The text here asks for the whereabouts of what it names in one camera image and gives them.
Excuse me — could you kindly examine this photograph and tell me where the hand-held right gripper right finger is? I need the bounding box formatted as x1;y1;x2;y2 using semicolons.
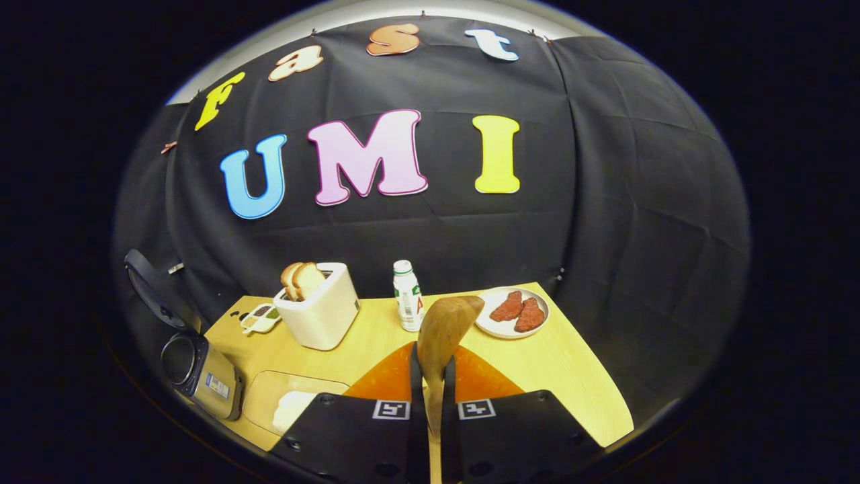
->
440;346;605;484

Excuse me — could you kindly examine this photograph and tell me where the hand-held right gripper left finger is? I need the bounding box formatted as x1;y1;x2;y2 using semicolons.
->
269;341;431;484

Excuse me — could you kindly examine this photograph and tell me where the wooden spoon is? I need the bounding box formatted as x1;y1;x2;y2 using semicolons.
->
417;295;485;484

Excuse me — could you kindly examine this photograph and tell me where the dark grey rice cooker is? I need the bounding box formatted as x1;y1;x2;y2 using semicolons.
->
123;249;245;422

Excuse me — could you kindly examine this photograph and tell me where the clear plastic rice container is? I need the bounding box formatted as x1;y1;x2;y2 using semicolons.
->
242;370;350;438

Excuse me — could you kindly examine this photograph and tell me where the white round plate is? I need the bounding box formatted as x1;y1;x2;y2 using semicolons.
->
474;287;550;339

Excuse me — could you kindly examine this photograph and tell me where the red meat piece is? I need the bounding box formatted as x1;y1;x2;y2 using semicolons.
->
514;297;546;333
489;290;523;322

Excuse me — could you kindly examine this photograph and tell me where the white toaster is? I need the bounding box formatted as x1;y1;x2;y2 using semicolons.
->
273;262;361;352

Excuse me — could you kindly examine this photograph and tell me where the white drink bottle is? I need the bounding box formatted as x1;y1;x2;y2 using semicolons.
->
392;259;425;333

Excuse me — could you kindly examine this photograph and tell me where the divided white seasoning dish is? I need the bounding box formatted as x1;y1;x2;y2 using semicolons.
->
240;302;282;335

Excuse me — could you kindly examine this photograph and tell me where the toast bread slice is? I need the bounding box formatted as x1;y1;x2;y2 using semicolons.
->
291;262;327;301
280;262;304;301

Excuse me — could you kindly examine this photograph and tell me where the black backdrop cloth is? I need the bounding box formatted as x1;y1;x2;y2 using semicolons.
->
114;15;752;417

